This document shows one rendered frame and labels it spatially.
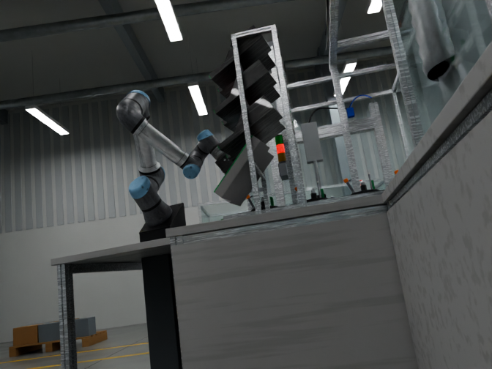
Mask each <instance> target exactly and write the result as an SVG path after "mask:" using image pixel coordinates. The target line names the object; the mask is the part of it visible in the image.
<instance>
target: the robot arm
mask: <svg viewBox="0 0 492 369"><path fill-rule="evenodd" d="M150 103H151V102H150V99H149V96H148V95H147V94H145V93H144V92H143V91H140V90H133V91H131V92H129V93H128V94H127V95H126V97H125V98H124V99H123V100H122V101H121V102H120V103H119V104H118V105H117V107H116V115H117V118H118V120H119V121H120V123H121V124H122V125H123V126H124V127H125V128H126V129H127V130H128V131H129V132H131V133H132V134H133V137H134V140H135V145H136V149H137V152H138V158H139V161H140V165H139V167H138V170H139V174H140V176H139V177H138V178H136V179H134V181H133V182H131V183H130V186H129V192H130V195H131V196H132V198H133V199H134V200H135V202H136V203H137V205H138V206H139V208H140V209H141V211H142V212H143V216H144V220H145V223H146V224H147V225H148V227H154V226H158V225H159V224H161V223H164V222H165V221H166V220H167V219H168V218H169V217H170V216H171V214H172V209H171V207H170V206H169V205H167V204H166V203H165V202H164V201H162V199H161V198H160V197H159V195H158V193H157V192H158V190H159V189H160V186H161V184H162V183H163V182H164V179H165V170H164V168H163V167H161V165H160V163H159V162H157V160H156V157H155V153H154V148H155V149H156V150H157V151H159V152H160V153H161V154H163V155H164V156H166V157H167V158H168V159H169V160H171V161H172V162H173V163H175V164H176V165H177V166H179V167H180V168H181V169H182V170H183V174H184V176H185V177H186V178H188V179H194V178H196V177H197V175H198V174H199V173H200V170H201V166H202V165H203V163H204V160H205V158H206V157H207V156H208V154H209V153H210V154H211V155H212V156H213V158H215V159H216V162H215V164H216V165H217V166H218V167H219V168H220V169H221V171H222V172H223V173H224V174H226V172H227V171H228V169H229V168H230V167H231V165H232V164H233V161H231V160H229V159H228V158H227V157H226V153H225V152H222V151H220V150H219V148H218V147H217V146H218V145H219V144H220V142H219V141H218V140H217V138H216V137H215V136H214V134H212V133H211V132H210V131H209V130H203V131H202V132H201V133H200V134H199V135H198V137H197V139H198V141H199V143H198V144H197V146H196V147H195V148H194V150H192V151H191V153H189V154H188V153H186V152H185V151H184V150H182V149H181V148H180V147H178V146H177V145H176V144H175V143H174V142H172V141H171V140H169V139H168V138H167V137H165V136H164V135H163V134H162V133H161V132H159V131H158V130H157V129H155V128H154V127H153V126H151V125H150V124H149V123H148V121H149V119H150V114H149V107H150ZM224 160H225V161H224Z"/></svg>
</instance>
